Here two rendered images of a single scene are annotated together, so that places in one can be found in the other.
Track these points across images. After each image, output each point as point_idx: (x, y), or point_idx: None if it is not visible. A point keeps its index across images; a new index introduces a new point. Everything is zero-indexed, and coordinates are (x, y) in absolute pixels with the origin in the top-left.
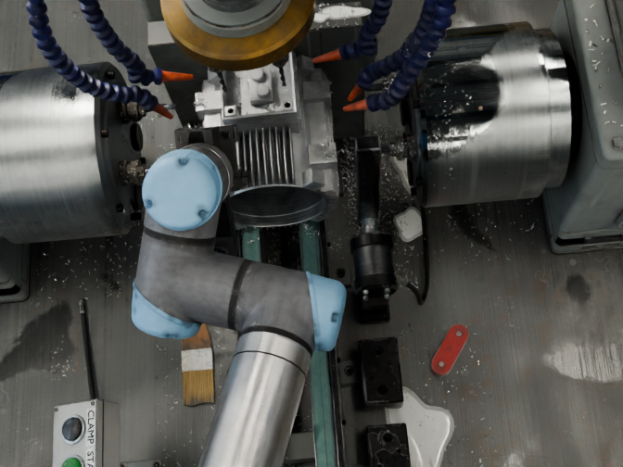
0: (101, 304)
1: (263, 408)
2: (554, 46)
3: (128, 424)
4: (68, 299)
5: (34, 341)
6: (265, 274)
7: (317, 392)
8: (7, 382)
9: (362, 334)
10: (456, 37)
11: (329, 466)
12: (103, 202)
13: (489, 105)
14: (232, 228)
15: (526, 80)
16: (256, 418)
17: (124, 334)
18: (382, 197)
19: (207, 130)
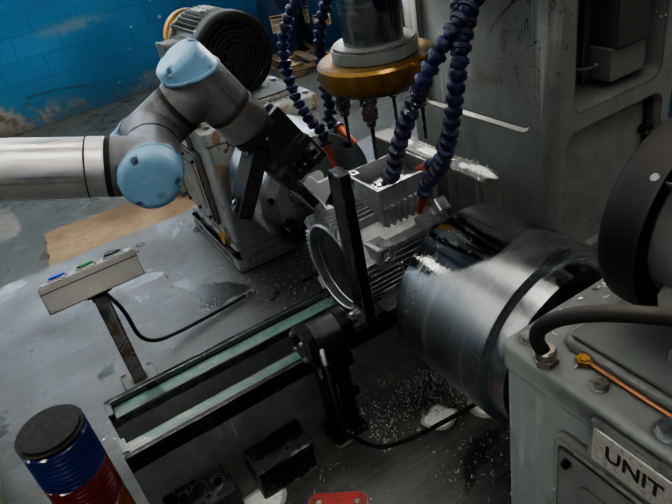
0: (257, 300)
1: (34, 144)
2: (592, 264)
3: (180, 352)
4: (252, 287)
5: (217, 289)
6: (157, 130)
7: (222, 395)
8: (186, 293)
9: (317, 438)
10: (526, 217)
11: (161, 433)
12: (262, 184)
13: (477, 253)
14: (246, 187)
15: (525, 255)
16: (23, 142)
17: (242, 319)
18: (447, 387)
19: (276, 105)
